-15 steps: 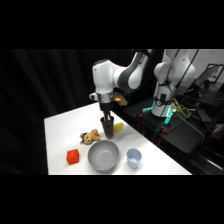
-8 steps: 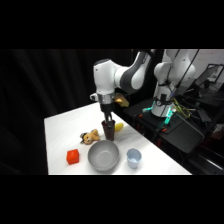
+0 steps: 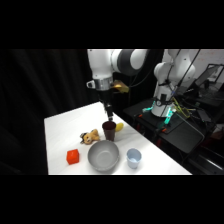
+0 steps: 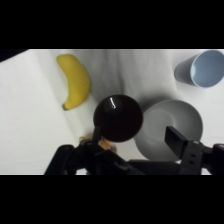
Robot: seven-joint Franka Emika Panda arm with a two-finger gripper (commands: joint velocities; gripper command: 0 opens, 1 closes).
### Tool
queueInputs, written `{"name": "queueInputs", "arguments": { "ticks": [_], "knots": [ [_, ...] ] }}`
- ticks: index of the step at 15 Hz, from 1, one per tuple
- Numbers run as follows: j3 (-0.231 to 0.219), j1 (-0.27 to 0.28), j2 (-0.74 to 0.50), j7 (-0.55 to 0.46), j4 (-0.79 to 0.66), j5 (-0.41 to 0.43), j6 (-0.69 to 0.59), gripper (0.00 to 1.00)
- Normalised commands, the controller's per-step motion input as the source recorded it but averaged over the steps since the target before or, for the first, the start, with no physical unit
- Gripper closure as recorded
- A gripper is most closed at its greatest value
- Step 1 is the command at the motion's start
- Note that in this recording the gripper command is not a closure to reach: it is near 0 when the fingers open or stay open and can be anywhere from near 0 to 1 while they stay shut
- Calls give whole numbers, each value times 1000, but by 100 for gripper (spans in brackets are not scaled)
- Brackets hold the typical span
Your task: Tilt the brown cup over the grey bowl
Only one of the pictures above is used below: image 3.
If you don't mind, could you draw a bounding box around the green light strip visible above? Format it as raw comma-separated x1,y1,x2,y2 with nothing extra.
161,107,174,127

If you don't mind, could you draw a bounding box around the black laptop screen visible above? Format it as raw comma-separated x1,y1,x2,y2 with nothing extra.
194,63,224,92

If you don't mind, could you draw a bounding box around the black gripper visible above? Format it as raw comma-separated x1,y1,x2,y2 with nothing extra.
97,88,115,123

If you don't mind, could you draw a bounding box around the light blue cup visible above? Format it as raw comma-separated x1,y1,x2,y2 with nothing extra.
125,148,143,170

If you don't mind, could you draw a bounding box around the black robot stand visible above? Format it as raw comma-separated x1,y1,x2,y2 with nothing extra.
122,97,207,156

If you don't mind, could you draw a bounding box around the black curtain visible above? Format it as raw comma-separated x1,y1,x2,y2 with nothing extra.
0,49,164,176

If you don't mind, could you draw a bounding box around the yellow green cable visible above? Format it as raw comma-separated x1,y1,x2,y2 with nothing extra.
171,97,192,120

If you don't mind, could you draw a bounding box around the brown plush toy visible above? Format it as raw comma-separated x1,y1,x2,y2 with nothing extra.
79,128,101,146

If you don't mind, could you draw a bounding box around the yellow toy banana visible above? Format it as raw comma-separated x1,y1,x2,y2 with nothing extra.
115,121,125,132

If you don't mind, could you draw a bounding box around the tan wrist camera box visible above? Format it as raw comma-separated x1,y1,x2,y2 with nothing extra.
111,79,130,94

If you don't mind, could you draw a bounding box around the orange cube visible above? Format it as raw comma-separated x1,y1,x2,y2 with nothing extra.
65,149,81,166

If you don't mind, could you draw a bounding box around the brown plastic cup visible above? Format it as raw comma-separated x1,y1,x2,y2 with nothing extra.
101,120,118,142

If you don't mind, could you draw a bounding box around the grey bowl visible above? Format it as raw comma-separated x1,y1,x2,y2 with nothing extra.
87,139,121,173

